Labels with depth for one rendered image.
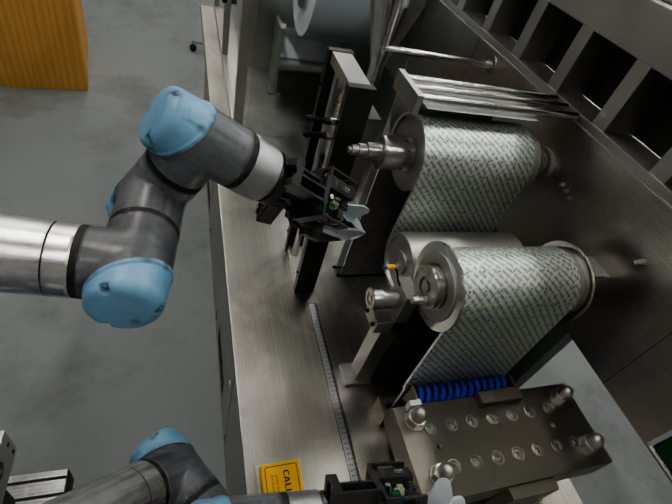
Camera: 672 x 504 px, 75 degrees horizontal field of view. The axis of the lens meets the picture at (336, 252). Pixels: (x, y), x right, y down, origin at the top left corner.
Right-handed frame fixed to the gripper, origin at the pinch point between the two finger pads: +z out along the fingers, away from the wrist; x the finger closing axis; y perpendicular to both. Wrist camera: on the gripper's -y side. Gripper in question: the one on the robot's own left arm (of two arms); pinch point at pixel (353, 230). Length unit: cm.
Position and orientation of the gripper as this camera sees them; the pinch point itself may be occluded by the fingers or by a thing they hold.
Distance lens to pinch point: 71.2
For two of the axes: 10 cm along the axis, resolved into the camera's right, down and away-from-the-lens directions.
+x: 1.9, -9.5, 2.5
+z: 6.6, 3.1, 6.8
